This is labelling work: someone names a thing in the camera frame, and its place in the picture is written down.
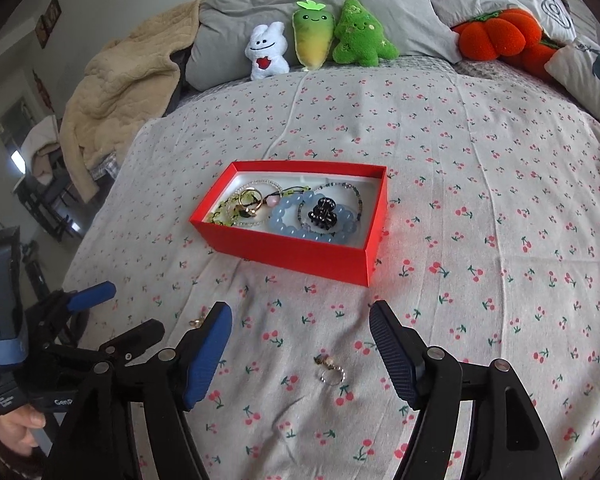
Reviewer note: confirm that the beige cloth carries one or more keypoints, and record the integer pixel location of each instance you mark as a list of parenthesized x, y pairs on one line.
[(42, 150)]

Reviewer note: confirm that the yellow carrot plush toy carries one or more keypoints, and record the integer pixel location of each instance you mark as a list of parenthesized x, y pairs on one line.
[(312, 35)]

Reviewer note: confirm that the white bunny plush toy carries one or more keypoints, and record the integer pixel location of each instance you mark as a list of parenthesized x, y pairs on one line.
[(266, 50)]

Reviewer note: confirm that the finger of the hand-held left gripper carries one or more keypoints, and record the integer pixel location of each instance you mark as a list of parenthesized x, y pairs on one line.
[(92, 295), (140, 332)]

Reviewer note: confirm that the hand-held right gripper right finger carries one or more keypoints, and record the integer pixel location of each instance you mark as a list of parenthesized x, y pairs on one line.
[(395, 355)]

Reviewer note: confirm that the dark wall hanging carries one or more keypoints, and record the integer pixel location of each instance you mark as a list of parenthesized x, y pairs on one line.
[(47, 22)]

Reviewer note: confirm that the small gold earring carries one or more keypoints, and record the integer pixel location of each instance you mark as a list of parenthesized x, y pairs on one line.
[(198, 321)]

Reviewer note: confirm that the person's left hand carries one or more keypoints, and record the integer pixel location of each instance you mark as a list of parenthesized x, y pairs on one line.
[(15, 427)]

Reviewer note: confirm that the cherry print bed sheet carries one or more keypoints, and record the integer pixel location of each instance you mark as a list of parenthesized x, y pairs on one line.
[(480, 260)]

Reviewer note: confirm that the orange pumpkin plush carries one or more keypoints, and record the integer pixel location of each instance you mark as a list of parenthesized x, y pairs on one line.
[(495, 35)]

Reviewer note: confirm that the dark chair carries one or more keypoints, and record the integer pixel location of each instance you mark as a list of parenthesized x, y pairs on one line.
[(55, 210)]

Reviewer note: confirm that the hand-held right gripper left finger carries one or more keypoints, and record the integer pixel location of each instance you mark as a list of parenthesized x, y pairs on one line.
[(205, 355)]

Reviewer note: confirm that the green tree plush toy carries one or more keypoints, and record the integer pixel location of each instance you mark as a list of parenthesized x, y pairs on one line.
[(360, 35)]

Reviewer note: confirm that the beige quilted blanket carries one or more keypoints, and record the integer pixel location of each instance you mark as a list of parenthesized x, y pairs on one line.
[(120, 90)]

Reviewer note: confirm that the white deer print pillow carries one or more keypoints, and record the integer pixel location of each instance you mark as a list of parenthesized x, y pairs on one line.
[(585, 75)]

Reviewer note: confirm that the red cardboard box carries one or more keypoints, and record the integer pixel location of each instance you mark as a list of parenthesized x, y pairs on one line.
[(290, 255)]

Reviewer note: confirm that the black hair claw clip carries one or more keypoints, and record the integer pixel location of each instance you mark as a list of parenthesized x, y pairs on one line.
[(320, 212)]

